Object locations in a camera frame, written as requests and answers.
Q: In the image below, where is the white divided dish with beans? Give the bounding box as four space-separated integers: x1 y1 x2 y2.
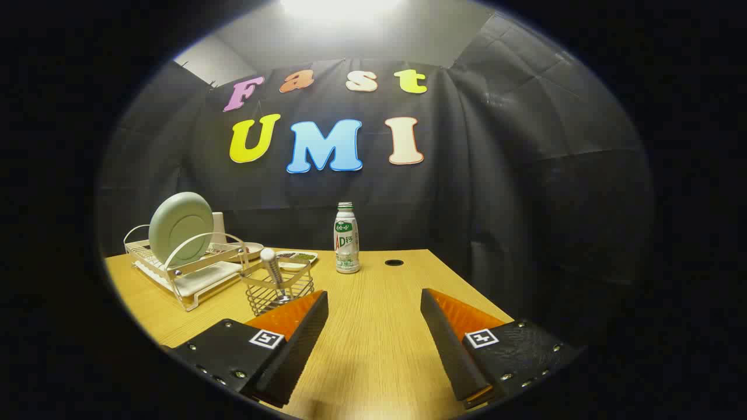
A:
274 250 319 270

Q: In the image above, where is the white drink bottle green label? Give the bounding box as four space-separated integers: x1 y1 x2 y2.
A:
334 202 361 274

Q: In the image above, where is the spoon with striped handle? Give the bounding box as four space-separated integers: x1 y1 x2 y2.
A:
260 248 292 304

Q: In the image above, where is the metal wire basket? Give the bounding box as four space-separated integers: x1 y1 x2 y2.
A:
240 258 316 317

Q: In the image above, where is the white plate with meat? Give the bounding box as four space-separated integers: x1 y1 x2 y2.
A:
231 241 264 261

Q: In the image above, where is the pale green plate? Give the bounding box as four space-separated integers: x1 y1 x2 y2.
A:
148 192 215 267

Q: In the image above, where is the white wire dish rack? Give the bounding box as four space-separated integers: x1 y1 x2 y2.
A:
123 224 253 312

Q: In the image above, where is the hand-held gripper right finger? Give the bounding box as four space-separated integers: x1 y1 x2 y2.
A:
420 288 584 410

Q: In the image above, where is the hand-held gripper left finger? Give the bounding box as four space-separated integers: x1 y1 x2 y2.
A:
160 290 329 409

